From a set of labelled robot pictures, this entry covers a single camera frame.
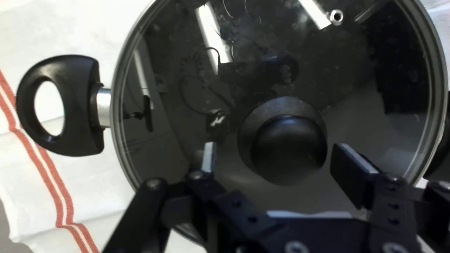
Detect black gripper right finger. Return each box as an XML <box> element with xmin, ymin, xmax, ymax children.
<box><xmin>329</xmin><ymin>141</ymin><xmax>450</xmax><ymax>253</ymax></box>

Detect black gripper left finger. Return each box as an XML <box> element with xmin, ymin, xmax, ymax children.
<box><xmin>102</xmin><ymin>140</ymin><xmax>273</xmax><ymax>253</ymax></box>

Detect glass pot lid black knob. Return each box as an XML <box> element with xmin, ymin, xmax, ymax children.
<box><xmin>111</xmin><ymin>0</ymin><xmax>448</xmax><ymax>237</ymax></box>

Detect black cooking pot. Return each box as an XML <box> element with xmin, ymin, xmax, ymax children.
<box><xmin>15</xmin><ymin>0</ymin><xmax>450</xmax><ymax>243</ymax></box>

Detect white towel red stripes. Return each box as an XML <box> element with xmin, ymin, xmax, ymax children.
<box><xmin>0</xmin><ymin>0</ymin><xmax>450</xmax><ymax>253</ymax></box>

